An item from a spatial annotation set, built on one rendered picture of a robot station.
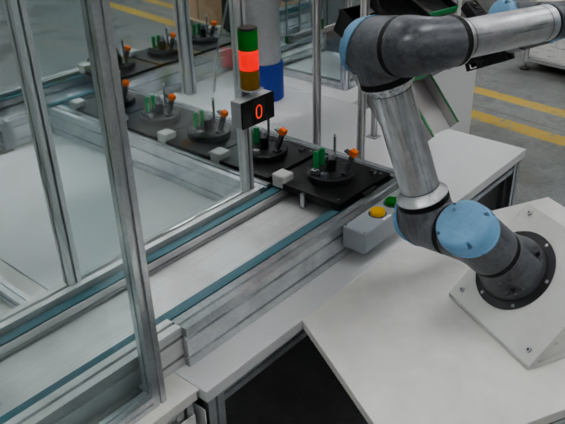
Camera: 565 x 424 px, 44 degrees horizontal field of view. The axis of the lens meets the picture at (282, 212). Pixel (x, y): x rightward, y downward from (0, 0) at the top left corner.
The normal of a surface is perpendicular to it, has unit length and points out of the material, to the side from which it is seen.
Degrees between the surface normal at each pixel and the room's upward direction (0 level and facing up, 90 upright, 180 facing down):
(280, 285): 90
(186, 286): 0
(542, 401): 0
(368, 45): 80
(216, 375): 0
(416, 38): 60
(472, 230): 44
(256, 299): 90
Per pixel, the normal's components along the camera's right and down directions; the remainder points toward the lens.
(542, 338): -0.68, -0.47
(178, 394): -0.03, -0.87
